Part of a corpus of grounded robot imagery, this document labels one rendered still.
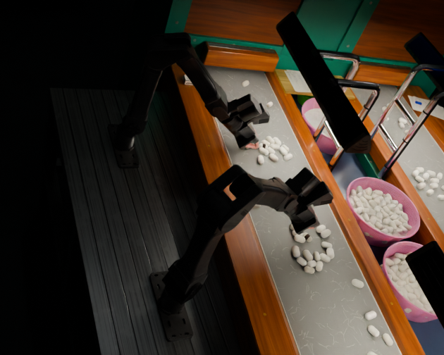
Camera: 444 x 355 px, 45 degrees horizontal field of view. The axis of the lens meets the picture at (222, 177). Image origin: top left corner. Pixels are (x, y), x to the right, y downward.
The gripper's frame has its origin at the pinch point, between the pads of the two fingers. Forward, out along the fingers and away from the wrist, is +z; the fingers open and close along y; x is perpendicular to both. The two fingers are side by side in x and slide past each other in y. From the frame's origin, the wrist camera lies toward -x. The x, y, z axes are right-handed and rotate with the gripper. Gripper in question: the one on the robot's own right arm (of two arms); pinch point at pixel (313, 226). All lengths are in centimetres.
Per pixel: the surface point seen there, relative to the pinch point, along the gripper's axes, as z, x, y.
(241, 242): -13.1, 17.8, -1.4
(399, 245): 29.0, -16.9, -3.9
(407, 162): 52, -33, 36
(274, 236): -1.7, 11.5, 2.4
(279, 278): -4.4, 13.7, -12.2
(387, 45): 44, -53, 87
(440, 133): 69, -51, 52
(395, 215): 35.3, -20.0, 9.7
